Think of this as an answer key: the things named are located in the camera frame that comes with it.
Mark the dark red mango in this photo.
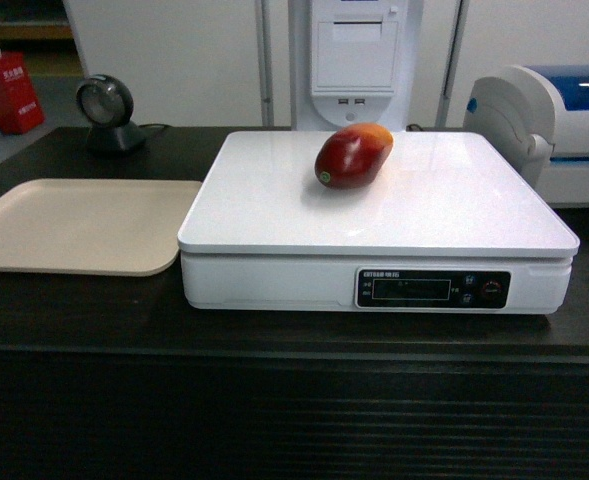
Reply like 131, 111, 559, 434
314, 123, 394, 189

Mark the white checkout scale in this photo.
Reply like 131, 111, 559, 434
178, 132, 580, 314

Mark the black slatted checkout counter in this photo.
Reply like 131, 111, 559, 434
0, 124, 589, 480

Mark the white receipt printer kiosk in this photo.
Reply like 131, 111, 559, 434
288, 0, 424, 132

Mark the beige plastic tray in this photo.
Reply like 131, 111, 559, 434
0, 179, 201, 277

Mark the black barcode scanner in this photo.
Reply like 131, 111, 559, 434
75, 74, 146, 156

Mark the white blue label printer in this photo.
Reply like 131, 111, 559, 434
463, 65, 589, 208

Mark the red fire extinguisher box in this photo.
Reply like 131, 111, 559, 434
0, 52, 45, 135

